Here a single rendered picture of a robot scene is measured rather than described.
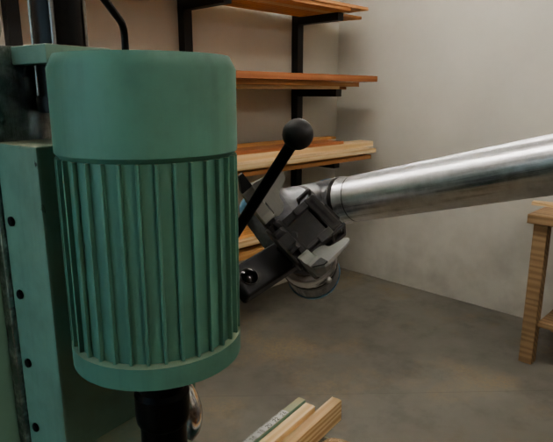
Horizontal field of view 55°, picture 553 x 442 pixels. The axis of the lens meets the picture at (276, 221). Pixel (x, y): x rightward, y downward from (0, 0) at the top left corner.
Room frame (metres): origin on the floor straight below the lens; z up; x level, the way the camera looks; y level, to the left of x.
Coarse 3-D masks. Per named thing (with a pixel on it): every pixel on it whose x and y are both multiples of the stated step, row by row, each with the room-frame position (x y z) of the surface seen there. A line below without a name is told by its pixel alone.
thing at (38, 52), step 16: (32, 0) 0.60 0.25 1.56; (48, 0) 0.59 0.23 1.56; (64, 0) 0.59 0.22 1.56; (80, 0) 0.61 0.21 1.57; (32, 16) 0.60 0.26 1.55; (48, 16) 0.59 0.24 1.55; (64, 16) 0.59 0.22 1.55; (80, 16) 0.61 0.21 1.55; (32, 32) 0.61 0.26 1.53; (48, 32) 0.59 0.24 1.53; (64, 32) 0.59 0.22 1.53; (80, 32) 0.61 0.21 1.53; (16, 48) 0.59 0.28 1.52; (32, 48) 0.57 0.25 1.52; (48, 48) 0.56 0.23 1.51; (64, 48) 0.58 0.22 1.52; (80, 48) 0.59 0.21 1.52; (96, 48) 0.61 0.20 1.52; (16, 64) 0.60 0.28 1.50; (32, 64) 0.58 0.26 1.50; (48, 112) 0.59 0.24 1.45
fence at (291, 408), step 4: (296, 400) 0.83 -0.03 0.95; (300, 400) 0.83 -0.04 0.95; (304, 400) 0.83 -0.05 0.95; (292, 404) 0.81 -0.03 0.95; (296, 404) 0.81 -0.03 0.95; (300, 404) 0.82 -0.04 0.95; (284, 408) 0.80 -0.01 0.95; (288, 408) 0.80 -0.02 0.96; (292, 408) 0.80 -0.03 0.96; (296, 408) 0.81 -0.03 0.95; (292, 412) 0.80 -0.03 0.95; (284, 416) 0.78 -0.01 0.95; (288, 416) 0.79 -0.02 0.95; (280, 420) 0.77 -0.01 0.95; (276, 424) 0.76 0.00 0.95; (272, 428) 0.75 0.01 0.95; (264, 432) 0.74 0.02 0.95; (268, 432) 0.74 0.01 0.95; (260, 436) 0.73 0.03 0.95; (264, 436) 0.74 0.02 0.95; (256, 440) 0.72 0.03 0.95
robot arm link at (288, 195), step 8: (280, 192) 0.91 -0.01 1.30; (288, 192) 0.93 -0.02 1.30; (296, 192) 0.94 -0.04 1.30; (288, 200) 0.91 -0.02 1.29; (296, 200) 0.92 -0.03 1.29; (240, 208) 0.92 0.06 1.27; (288, 208) 0.89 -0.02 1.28; (280, 216) 0.88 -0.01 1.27; (248, 224) 0.91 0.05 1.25; (256, 224) 0.89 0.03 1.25; (256, 232) 0.89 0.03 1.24; (264, 232) 0.88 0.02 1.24; (264, 240) 0.88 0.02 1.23; (264, 248) 0.89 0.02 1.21
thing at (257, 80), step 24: (192, 0) 3.28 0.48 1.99; (216, 0) 3.13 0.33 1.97; (240, 0) 3.34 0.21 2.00; (264, 0) 3.34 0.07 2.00; (288, 0) 3.34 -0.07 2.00; (312, 0) 3.48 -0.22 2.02; (312, 24) 4.02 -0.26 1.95; (192, 48) 3.38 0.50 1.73; (240, 72) 3.02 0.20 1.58; (264, 72) 3.15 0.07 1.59; (240, 144) 3.56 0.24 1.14; (264, 144) 3.56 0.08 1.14; (312, 144) 3.56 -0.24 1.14; (336, 144) 3.75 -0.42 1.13; (360, 144) 3.95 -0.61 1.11; (240, 168) 2.97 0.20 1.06; (264, 168) 3.20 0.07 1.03; (288, 168) 3.34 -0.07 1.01; (240, 240) 3.09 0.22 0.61
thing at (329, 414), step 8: (328, 400) 0.85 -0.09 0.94; (336, 400) 0.85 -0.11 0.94; (320, 408) 0.83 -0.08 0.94; (328, 408) 0.83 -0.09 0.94; (336, 408) 0.84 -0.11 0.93; (312, 416) 0.80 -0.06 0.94; (320, 416) 0.80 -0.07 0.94; (328, 416) 0.82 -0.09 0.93; (336, 416) 0.84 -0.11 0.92; (304, 424) 0.78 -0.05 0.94; (312, 424) 0.78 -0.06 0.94; (320, 424) 0.80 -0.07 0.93; (328, 424) 0.82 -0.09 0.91; (296, 432) 0.76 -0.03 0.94; (304, 432) 0.76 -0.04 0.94; (312, 432) 0.78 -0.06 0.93; (320, 432) 0.80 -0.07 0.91; (288, 440) 0.74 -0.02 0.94; (296, 440) 0.74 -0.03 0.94; (304, 440) 0.75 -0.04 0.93; (312, 440) 0.78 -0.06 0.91
